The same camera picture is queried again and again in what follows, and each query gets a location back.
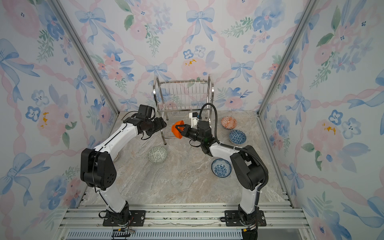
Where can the red patterned ceramic bowl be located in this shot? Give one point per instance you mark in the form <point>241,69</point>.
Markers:
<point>229,123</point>

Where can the green patterned ceramic bowl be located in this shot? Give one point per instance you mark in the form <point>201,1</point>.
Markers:
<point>157,155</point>

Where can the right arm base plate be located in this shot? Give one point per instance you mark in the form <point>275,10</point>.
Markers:
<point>241,219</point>

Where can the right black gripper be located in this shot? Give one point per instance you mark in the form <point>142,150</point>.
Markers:
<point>187,131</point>

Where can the orange plastic bowl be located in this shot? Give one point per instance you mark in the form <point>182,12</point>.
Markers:
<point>177,128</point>

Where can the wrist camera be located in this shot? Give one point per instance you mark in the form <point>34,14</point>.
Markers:
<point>195,118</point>
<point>146,113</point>

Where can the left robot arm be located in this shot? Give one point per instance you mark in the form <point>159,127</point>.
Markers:
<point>99,172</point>

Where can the blue triangle patterned bowl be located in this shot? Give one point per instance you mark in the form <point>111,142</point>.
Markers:
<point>237,137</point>

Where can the aluminium mounting rail frame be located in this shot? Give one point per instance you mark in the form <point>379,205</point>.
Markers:
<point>278,221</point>

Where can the blue floral ceramic bowl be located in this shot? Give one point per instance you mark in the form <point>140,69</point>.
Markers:
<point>221,168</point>

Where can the steel two-tier dish rack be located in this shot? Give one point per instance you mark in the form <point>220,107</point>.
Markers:
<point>176,99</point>

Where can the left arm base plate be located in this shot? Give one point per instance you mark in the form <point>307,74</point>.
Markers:
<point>132,218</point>

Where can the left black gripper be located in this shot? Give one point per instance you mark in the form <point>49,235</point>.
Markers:
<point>161,124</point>

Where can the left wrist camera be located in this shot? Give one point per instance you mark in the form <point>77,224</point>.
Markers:
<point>146,113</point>

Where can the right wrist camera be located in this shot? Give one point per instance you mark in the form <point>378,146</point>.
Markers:
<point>195,118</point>

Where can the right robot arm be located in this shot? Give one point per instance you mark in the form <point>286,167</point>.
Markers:
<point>249,168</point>

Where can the white mesh strainer basket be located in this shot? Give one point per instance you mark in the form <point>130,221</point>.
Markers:
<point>116,157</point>

